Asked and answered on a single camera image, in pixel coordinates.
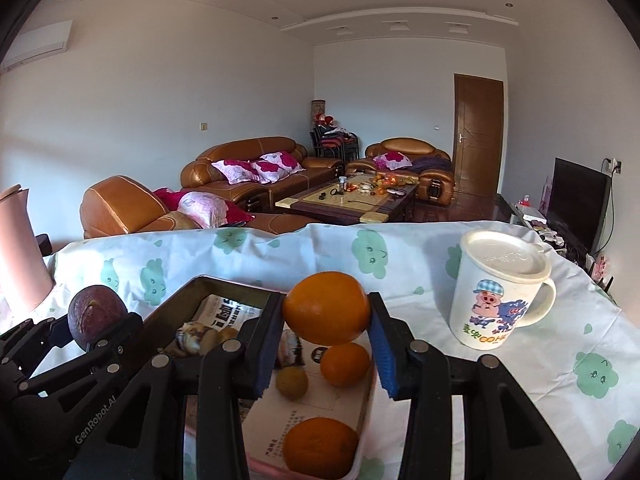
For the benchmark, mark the pink electric kettle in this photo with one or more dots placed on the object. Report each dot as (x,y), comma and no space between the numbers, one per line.
(20,255)

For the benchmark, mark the tall patterned floor vase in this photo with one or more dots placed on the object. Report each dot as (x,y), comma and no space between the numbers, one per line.
(318,110)

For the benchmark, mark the small orange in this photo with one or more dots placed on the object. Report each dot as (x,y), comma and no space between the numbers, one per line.
(345,364)

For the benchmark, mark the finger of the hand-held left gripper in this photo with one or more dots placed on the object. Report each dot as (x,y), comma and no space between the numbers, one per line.
(127,332)
(40,340)

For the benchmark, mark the black television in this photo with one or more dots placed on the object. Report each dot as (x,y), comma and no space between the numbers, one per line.
(577,200)

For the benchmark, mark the pile of snacks and fruit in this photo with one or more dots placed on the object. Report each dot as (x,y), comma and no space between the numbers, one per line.
(385,183)

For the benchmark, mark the red pillow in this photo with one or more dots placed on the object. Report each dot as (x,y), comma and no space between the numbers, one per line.
(167,199)

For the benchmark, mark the large oblong orange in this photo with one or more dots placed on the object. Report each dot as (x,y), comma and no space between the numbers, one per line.
(327,307)

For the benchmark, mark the small jar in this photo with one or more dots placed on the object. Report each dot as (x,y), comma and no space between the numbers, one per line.
(342,184)

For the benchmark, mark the pink floral pillow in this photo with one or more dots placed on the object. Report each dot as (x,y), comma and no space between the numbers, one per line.
(277,166)
(392,160)
(235,171)

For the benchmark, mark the white cartoon pig mug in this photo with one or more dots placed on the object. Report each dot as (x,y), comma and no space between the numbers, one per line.
(495,310)

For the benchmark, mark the white mug lid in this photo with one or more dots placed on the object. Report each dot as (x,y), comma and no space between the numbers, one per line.
(505,255)

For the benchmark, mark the pale pink pillow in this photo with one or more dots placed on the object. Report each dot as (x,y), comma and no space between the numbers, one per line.
(202,207)

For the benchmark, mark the brown leather chaise sofa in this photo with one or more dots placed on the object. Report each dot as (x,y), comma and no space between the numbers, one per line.
(120,200)

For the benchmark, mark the brown leather three-seat sofa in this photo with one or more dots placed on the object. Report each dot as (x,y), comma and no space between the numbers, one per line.
(240,147)

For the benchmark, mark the wall power outlet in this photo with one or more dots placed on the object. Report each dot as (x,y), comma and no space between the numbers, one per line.
(614,164)

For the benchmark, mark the stacked dark chairs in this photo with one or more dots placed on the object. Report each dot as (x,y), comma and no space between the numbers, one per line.
(335,142)

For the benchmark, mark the purple passion fruit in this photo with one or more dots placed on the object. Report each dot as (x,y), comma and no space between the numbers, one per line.
(97,315)

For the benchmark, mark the wooden coffee table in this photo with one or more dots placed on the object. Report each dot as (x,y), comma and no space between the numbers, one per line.
(340,205)

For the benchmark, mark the television stand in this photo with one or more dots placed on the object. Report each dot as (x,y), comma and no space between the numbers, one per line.
(520,217)

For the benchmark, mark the white wall air conditioner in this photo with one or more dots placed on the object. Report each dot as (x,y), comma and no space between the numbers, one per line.
(35,47)

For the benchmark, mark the small yellow round fruit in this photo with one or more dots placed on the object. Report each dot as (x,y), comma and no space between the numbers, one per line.
(291,383)

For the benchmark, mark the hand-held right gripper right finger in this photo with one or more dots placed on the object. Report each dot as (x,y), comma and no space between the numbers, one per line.
(382,355)

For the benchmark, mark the purple blanket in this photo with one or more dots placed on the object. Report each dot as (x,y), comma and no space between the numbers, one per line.
(432,162)

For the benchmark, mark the round medium orange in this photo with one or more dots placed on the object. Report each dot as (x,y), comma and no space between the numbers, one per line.
(320,447)

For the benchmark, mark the pink snack box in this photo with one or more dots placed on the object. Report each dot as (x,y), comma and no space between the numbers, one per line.
(305,410)

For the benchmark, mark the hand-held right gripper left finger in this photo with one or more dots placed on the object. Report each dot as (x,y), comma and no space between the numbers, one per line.
(265,350)

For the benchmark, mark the brown wooden door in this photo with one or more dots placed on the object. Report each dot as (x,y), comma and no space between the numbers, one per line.
(477,135)

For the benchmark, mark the brown leather armchair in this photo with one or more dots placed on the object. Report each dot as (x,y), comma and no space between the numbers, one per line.
(405,145)

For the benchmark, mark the white cloud print tablecloth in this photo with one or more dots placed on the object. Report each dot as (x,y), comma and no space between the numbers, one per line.
(425,270)

